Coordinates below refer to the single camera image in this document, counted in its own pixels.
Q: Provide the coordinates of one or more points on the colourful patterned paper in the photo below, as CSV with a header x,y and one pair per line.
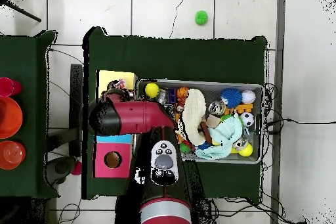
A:
x,y
120,84

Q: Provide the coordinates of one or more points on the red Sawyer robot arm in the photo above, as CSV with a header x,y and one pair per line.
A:
x,y
136,116

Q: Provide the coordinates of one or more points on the wooden box with three holes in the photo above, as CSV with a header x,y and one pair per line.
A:
x,y
123,155

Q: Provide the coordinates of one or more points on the shallow clear mesh bin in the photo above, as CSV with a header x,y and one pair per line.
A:
x,y
236,158

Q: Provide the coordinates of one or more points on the orange mini basketball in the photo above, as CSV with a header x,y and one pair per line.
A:
x,y
183,92

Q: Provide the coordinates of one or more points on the cream knitted cloth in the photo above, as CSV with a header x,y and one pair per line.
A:
x,y
194,116

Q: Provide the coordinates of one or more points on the large yellow ball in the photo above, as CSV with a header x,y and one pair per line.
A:
x,y
151,90

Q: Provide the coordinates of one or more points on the mint green cloth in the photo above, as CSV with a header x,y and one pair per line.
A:
x,y
225,134

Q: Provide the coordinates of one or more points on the blue spiky ball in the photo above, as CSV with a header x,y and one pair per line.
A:
x,y
231,98

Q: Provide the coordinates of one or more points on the black and white soccer ball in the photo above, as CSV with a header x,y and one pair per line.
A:
x,y
247,119

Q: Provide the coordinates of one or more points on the white baseball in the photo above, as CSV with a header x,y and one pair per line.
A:
x,y
248,96

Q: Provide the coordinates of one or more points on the black upright panel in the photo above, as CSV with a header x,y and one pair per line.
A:
x,y
76,90

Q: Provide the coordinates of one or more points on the green spiky ball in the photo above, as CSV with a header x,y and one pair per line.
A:
x,y
201,17

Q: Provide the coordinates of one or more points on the dark green side table cloth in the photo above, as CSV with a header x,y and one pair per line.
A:
x,y
23,50

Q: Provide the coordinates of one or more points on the orange bowl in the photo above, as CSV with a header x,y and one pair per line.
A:
x,y
10,117

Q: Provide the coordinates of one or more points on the pink round object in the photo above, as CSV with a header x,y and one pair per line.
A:
x,y
8,86

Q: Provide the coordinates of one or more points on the orange red round object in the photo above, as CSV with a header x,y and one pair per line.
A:
x,y
11,155

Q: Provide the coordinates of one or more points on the black slanted rod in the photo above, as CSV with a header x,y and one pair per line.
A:
x,y
23,12

